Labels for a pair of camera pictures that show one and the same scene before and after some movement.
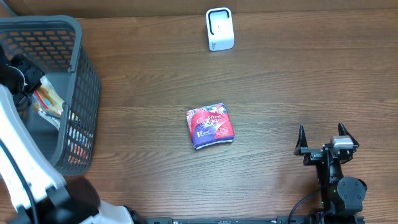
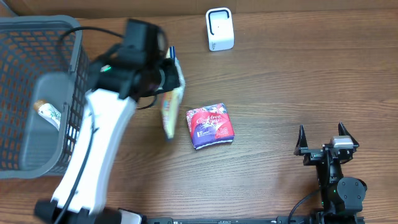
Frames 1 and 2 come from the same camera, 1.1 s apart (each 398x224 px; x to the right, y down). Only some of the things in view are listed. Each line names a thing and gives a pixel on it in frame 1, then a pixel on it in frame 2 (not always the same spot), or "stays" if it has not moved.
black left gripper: (34, 73) -> (173, 77)
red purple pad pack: (210, 126) stays
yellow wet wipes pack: (48, 102) -> (171, 102)
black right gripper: (311, 155) stays
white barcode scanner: (220, 29) stays
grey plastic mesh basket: (55, 43) stays
